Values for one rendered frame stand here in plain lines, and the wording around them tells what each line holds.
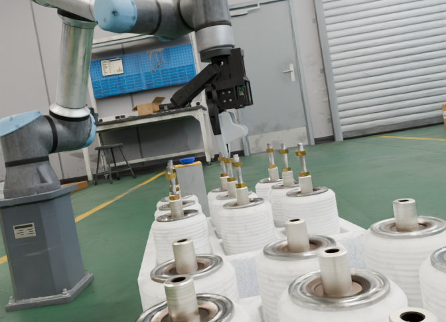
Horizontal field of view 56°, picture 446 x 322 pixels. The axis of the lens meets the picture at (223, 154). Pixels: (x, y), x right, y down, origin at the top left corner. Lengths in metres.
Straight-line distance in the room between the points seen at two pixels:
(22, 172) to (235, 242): 0.72
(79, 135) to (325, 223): 0.84
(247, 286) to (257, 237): 0.08
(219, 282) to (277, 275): 0.06
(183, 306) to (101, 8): 0.64
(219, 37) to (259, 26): 5.35
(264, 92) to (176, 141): 1.43
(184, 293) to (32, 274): 1.00
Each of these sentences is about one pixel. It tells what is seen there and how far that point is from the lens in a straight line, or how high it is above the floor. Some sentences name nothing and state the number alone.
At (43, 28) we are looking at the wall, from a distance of 6.83.
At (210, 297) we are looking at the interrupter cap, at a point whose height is 0.25.
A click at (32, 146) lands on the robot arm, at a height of 0.43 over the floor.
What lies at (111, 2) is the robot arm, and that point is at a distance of 0.83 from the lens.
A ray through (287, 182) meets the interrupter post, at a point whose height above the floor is 0.26.
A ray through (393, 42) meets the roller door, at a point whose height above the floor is 1.21.
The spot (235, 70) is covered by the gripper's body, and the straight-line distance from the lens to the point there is 0.84.
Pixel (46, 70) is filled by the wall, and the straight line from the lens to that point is 6.72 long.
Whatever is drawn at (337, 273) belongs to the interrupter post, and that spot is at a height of 0.27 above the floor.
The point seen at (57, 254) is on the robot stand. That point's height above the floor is 0.13.
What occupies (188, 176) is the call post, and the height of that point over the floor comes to 0.28.
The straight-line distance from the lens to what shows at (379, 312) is 0.32.
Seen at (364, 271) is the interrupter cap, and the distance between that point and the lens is 0.37.
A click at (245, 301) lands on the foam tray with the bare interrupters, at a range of 0.53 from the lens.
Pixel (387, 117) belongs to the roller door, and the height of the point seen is 0.22.
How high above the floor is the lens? 0.38
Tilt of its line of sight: 3 degrees down
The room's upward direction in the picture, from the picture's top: 9 degrees counter-clockwise
